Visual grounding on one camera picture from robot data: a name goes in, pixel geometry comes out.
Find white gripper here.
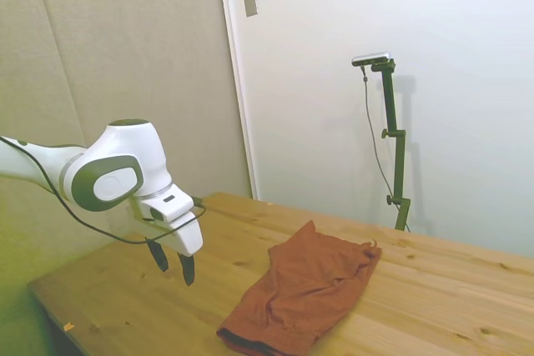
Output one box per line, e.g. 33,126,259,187
107,204,204,288

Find rust orange shorts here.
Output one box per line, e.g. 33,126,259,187
215,220,383,356

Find white door trim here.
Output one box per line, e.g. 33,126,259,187
215,0,259,202

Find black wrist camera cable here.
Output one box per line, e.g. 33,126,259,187
0,135,209,246

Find dark green camera stand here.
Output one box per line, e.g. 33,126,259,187
370,59,412,232

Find grey camera on stand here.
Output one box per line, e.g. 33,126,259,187
351,51,393,68

